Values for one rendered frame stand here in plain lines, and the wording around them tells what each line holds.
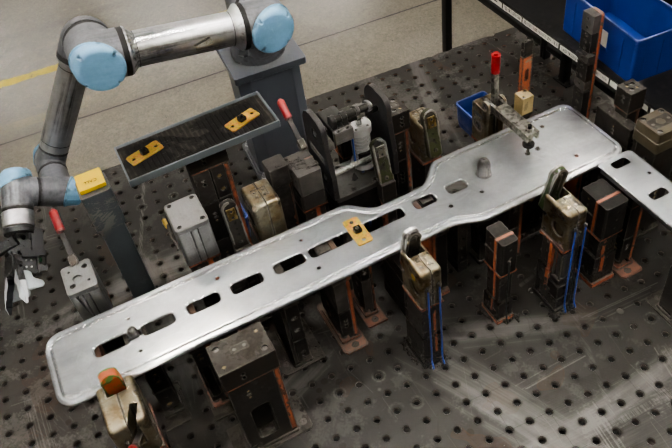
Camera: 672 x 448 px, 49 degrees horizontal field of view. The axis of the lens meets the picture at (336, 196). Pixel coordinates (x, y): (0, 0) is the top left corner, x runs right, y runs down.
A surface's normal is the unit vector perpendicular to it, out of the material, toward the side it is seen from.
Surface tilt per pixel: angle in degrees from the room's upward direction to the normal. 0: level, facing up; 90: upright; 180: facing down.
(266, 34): 91
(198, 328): 0
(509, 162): 0
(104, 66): 89
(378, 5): 0
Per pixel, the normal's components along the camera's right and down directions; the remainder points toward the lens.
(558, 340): -0.11, -0.70
